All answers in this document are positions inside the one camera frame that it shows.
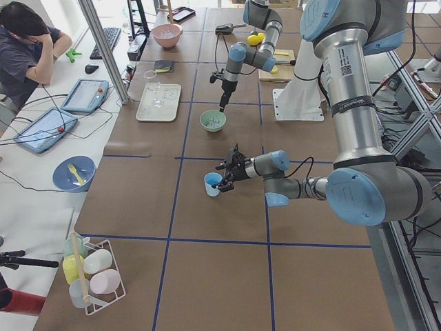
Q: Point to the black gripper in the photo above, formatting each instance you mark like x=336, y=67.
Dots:
x=227, y=85
x=240, y=169

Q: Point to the light blue plastic cup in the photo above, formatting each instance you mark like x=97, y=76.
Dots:
x=211, y=181

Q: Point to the green ceramic bowl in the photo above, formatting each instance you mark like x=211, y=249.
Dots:
x=211, y=114

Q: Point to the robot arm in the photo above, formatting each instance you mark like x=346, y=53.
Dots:
x=258, y=54
x=366, y=186

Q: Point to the clear ice cubes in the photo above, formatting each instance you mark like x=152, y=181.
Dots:
x=213, y=122

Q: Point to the shiny metal ice scoop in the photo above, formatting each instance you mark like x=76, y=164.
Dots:
x=228, y=28

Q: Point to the pink bowl with ice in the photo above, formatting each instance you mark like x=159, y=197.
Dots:
x=167, y=35

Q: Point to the blue bowl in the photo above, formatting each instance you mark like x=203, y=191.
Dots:
x=66, y=181

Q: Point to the yellow lemon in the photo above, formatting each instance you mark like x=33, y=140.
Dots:
x=254, y=40

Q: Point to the wooden cutting board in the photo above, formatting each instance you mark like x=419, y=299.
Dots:
x=285, y=73

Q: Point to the cream plastic tray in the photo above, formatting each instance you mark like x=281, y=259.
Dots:
x=159, y=102

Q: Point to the dark grey folded cloth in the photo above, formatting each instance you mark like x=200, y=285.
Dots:
x=163, y=66

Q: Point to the far blue teach pendant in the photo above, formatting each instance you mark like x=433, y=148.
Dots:
x=86, y=96

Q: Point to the blue teach pendant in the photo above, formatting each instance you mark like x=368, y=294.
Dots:
x=46, y=130
x=86, y=96

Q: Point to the black computer mouse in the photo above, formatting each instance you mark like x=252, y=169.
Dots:
x=91, y=68

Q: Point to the white cup in rack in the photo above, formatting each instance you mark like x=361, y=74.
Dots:
x=97, y=261

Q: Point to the yellow plastic fork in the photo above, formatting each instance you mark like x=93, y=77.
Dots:
x=74, y=171

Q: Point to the pink cup in rack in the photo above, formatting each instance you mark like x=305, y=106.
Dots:
x=105, y=282

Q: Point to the green toy clamp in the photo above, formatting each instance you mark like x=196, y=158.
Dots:
x=72, y=54

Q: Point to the yellow cup in rack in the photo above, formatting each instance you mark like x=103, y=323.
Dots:
x=70, y=269

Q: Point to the near blue teach pendant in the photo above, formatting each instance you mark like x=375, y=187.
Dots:
x=46, y=130

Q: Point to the seated person dark shirt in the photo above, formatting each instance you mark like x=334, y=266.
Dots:
x=29, y=49

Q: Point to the black handled metal tool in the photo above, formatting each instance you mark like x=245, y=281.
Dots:
x=286, y=62

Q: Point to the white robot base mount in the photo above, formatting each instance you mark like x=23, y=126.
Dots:
x=300, y=99

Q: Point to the white wire cup rack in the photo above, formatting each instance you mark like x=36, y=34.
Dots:
x=79, y=291

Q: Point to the aluminium frame post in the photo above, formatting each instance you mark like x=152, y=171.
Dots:
x=91, y=17

